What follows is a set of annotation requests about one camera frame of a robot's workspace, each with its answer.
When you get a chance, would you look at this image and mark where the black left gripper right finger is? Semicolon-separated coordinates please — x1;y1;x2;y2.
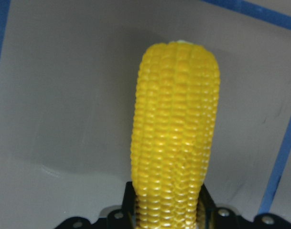
196;185;291;229

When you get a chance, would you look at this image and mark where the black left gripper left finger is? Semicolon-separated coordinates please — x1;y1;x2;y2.
56;181;136;229

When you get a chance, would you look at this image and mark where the yellow corn cob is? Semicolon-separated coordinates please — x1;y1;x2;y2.
130;41;220;229

